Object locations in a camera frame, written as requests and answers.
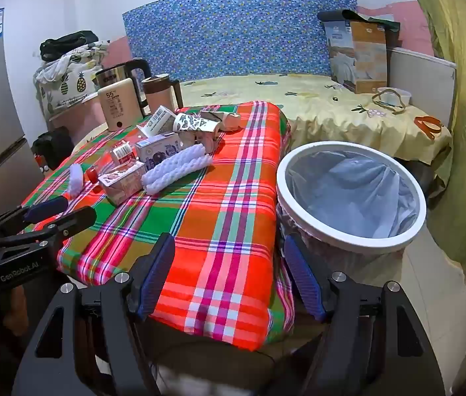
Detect large white foam net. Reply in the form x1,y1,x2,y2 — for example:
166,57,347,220
141,144,213,194

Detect white round trash bin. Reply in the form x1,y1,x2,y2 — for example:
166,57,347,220
275,141,427,279

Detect pink mug with brown lid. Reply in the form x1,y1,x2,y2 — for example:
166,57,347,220
141,73,184,117

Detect crumpled brown paper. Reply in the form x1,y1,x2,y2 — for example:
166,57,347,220
183,130,225,153

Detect black backpack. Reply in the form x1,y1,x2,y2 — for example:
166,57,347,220
32,126,75,170

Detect cardboard quilt box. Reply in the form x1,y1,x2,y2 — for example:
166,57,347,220
324,20,388,95

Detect yellow pineapple print bedsheet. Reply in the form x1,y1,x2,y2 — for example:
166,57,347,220
177,72,453,166

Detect blue floral headboard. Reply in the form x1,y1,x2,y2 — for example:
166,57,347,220
122,0,358,85

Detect red green plaid tablecloth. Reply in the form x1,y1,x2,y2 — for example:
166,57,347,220
20,100,297,353

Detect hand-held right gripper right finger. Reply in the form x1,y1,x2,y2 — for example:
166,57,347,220
283,233,448,396

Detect yellow green curtain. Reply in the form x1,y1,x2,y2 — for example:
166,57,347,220
396,0,466,339

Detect white barcode carton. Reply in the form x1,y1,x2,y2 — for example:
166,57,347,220
137,106,176,137

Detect pink cabinet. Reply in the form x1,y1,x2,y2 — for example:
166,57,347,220
47,91,108,135

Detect black bag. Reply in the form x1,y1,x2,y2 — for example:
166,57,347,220
40,31,98,62

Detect brown paper cup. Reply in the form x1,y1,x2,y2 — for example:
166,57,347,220
206,109,242,133

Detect olive strap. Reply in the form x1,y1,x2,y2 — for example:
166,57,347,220
371,88,409,114

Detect beige water warmer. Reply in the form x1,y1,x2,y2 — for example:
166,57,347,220
98,78,145,133

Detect white bowl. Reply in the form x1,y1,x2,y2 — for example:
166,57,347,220
377,87,411,108

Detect small white foam net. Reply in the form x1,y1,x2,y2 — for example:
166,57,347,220
67,164,84,199

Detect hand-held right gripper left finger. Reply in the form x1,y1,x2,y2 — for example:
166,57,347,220
10,233,176,396

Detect orange strap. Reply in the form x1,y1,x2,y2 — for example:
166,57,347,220
414,115,442,138

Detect patterned paper cup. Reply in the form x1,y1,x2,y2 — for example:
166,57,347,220
172,112,222,133

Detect red white drink carton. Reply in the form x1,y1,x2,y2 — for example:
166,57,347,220
110,140,139,166

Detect pink milk carton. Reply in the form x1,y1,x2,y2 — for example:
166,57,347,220
98,160,147,206

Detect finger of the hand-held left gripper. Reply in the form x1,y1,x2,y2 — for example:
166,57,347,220
0,205,97,257
0,196,71,237

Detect white flat panel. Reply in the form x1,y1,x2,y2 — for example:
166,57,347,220
385,46,458,128

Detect purple drink carton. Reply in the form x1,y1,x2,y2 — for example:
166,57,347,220
135,132,184,170

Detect pineapple print bag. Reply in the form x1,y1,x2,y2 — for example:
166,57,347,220
33,41,110,120

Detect steel electric kettle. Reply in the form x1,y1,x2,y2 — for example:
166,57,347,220
95,58,151,116

